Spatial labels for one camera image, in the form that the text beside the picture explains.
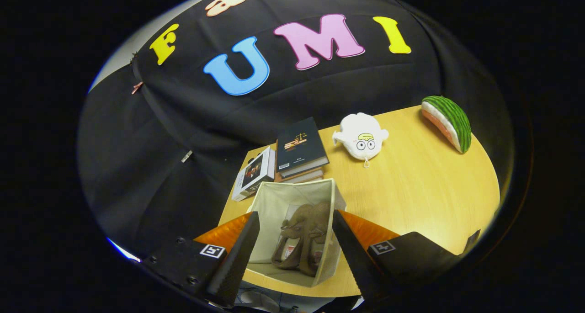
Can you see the brown fuzzy shoe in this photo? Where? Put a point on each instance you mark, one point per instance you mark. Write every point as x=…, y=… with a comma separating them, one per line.
x=295, y=221
x=322, y=226

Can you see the copper cloth clip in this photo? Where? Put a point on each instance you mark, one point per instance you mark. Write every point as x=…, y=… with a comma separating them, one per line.
x=137, y=87

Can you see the white cover book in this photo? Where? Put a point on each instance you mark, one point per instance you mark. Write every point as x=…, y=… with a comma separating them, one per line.
x=253, y=171

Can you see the grey fabric storage box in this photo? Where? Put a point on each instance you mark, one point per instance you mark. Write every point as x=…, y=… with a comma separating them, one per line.
x=279, y=203

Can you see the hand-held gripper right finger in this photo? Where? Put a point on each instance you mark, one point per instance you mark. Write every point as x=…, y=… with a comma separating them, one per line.
x=354, y=262

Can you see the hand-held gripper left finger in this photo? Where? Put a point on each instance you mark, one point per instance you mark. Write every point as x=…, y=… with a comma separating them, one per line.
x=235, y=265

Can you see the watermelon slice plush toy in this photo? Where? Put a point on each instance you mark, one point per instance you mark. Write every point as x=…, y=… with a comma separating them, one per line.
x=454, y=116

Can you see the white cartoon-face plush toy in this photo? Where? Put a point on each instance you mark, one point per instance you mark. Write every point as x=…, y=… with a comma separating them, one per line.
x=361, y=130

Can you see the brown hardcover book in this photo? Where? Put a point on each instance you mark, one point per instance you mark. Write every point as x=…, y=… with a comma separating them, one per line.
x=304, y=173
x=301, y=179

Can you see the silver cloth clip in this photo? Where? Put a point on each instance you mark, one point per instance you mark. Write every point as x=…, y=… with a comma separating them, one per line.
x=186, y=156

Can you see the dark hardcover book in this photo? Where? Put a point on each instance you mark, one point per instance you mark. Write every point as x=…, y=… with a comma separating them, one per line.
x=301, y=144

